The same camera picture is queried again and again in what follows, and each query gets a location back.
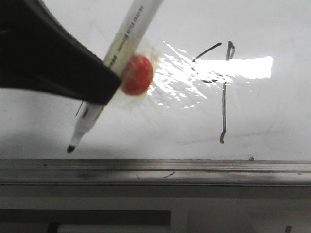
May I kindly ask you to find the aluminium whiteboard frame rail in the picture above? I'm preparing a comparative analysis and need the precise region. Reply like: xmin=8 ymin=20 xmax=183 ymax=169
xmin=0 ymin=159 xmax=311 ymax=186

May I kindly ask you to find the white whiteboard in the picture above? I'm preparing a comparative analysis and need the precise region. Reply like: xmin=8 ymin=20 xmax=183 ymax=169
xmin=0 ymin=0 xmax=311 ymax=160

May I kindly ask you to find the red magnet taped to marker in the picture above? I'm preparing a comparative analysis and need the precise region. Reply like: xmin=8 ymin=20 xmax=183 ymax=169
xmin=121 ymin=54 xmax=153 ymax=95

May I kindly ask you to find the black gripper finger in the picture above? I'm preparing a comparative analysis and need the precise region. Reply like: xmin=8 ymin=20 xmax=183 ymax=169
xmin=0 ymin=0 xmax=121 ymax=104

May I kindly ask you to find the white black whiteboard marker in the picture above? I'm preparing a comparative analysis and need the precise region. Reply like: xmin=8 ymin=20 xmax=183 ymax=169
xmin=67 ymin=0 xmax=163 ymax=153

